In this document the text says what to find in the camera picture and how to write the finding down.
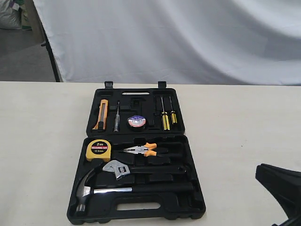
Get PVC insulating tape roll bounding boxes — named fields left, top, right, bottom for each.
left=127, top=115, right=147, bottom=131

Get black plastic tool case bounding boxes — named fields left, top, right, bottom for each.
left=67, top=81, right=206, bottom=225

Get adjustable wrench black handle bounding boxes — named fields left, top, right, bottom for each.
left=102, top=160, right=187, bottom=180

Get claw hammer black grip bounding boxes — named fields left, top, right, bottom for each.
left=76, top=169, right=194, bottom=212

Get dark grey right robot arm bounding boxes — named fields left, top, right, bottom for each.
left=255, top=163, right=301, bottom=226

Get yellow black long screwdriver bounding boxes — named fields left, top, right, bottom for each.
left=160, top=96, right=170, bottom=130

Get yellow black short screwdriver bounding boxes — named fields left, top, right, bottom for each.
left=169, top=96, right=177, bottom=124

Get clear test pen screwdriver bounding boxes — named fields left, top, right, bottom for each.
left=113, top=101, right=120, bottom=132

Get orange utility knife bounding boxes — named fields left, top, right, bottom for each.
left=93, top=99, right=109, bottom=130

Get yellow tape measure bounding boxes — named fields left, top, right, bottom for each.
left=86, top=139, right=111, bottom=162

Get white backdrop cloth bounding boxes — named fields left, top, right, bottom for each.
left=34, top=0, right=301, bottom=85

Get black backdrop stand pole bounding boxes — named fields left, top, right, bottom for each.
left=40, top=21, right=61, bottom=82

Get green printed bag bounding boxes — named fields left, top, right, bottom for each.
left=20, top=4, right=32, bottom=31

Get white sack bag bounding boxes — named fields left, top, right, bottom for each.
left=0, top=0, right=21, bottom=30

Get orange handled pliers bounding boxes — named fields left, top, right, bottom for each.
left=118, top=143, right=183, bottom=158

